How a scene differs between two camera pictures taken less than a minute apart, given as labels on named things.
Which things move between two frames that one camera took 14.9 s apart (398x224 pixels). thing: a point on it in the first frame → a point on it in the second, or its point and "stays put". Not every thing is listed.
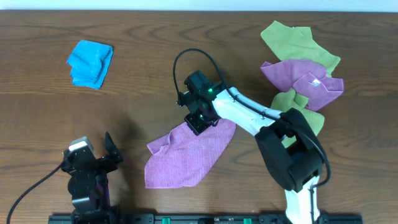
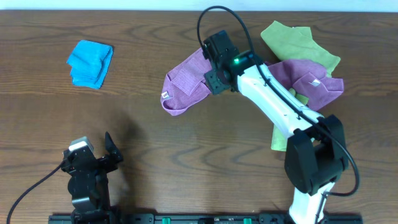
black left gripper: [94, 162] stays put
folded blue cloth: [88, 63] stays put
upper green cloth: [296, 43] stays put
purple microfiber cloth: [181, 158] → [185, 85]
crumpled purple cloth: [306, 76] stays put
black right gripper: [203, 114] → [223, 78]
